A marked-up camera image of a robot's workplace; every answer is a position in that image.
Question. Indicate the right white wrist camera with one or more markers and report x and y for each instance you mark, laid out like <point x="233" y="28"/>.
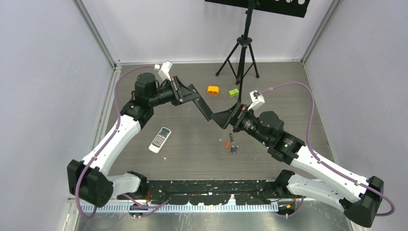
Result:
<point x="257" y="99"/>

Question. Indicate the orange yellow plastic object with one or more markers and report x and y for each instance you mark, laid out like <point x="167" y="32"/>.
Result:
<point x="213" y="90"/>

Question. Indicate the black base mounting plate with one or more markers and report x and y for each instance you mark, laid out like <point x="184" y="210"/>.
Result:
<point x="212" y="192"/>

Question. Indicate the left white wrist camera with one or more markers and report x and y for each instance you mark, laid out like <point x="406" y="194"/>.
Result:
<point x="163" y="70"/>

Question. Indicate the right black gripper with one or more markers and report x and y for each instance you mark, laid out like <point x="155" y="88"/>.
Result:
<point x="234" y="117"/>

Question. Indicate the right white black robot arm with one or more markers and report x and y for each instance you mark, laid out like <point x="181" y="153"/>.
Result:
<point x="356" y="196"/>

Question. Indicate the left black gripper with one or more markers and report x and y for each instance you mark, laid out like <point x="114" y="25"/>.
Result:
<point x="181" y="93"/>

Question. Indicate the green block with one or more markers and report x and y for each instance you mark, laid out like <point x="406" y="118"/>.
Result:
<point x="234" y="92"/>

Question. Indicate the white remote control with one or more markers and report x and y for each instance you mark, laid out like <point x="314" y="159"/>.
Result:
<point x="159" y="140"/>

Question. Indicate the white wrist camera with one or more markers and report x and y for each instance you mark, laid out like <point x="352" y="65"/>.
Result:
<point x="163" y="70"/>
<point x="257" y="99"/>

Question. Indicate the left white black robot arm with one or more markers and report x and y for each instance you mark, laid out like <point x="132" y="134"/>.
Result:
<point x="88" y="179"/>

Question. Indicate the black tripod stand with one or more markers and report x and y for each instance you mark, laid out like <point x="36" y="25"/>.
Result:
<point x="245" y="42"/>

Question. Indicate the black perforated panel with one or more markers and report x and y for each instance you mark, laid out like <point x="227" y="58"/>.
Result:
<point x="296" y="8"/>

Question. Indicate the aluminium frame rail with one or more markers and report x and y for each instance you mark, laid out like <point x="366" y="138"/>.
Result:
<point x="127" y="206"/>

